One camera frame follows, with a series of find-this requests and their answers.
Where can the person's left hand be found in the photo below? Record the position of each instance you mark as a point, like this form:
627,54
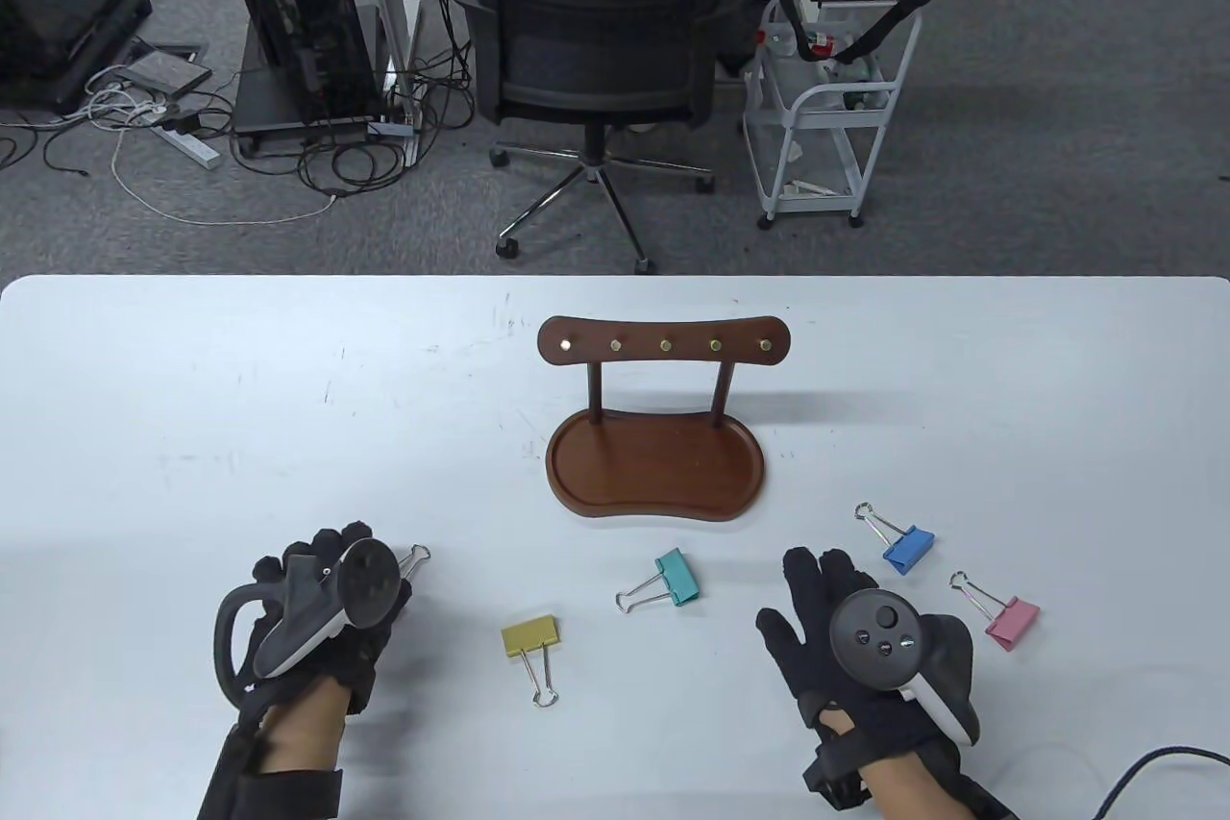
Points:
382,642

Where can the person's right hand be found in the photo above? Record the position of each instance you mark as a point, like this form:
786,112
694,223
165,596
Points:
812,657

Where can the grey handheld controller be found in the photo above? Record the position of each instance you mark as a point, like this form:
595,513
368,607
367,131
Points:
370,584
874,633

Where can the pink binder clip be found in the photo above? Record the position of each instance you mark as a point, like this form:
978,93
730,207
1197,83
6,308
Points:
1014,623
426,554

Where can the blue binder clip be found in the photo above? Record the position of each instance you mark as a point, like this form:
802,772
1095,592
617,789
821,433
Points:
908,551

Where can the yellow binder clip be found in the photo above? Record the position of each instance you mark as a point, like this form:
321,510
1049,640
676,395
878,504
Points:
528,635

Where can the teal binder clip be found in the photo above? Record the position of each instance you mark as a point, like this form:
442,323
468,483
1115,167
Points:
678,575

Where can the brown wooden key rack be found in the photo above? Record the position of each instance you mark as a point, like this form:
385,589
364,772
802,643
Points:
653,474

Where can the person's right forearm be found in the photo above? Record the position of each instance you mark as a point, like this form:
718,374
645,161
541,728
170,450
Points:
898,791

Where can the person's left forearm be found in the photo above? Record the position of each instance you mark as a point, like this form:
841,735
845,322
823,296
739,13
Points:
303,733

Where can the white power strip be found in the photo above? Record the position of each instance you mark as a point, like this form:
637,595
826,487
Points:
192,149

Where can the white rolling cart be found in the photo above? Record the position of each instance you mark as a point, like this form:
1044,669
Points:
807,123

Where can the black tower stand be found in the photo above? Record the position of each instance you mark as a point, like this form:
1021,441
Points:
264,104

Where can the grey floor socket plate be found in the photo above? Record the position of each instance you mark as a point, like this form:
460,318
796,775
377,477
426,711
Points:
168,72

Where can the black mesh office chair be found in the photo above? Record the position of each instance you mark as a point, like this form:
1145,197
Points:
596,12

